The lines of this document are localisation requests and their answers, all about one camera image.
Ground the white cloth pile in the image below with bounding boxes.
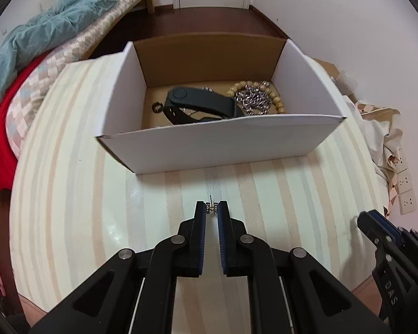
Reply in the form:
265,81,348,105
343,95,403,181

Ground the striped cloth covered table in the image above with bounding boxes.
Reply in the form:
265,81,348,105
9,56,391,328

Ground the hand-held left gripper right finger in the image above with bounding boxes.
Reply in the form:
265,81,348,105
217,200,392,334

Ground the black smart band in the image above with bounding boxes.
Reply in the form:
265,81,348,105
164,86,244,126

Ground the wooden bead bracelet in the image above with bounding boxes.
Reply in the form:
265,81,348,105
226,80,287,115

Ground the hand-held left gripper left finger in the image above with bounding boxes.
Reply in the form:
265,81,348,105
30,200,208,334

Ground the brown cardboard box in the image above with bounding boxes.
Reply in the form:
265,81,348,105
313,57,358,94

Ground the white cardboard box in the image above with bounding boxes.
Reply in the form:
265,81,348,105
94,32,347,175

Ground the checkered quilt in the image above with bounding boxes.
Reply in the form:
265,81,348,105
5,0,154,154

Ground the thick silver chain bracelet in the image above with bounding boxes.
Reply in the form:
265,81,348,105
235,85,274,115

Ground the blue blanket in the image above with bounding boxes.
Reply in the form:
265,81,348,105
0,0,120,122

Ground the diamond patterned bag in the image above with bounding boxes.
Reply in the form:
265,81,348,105
353,99,403,216

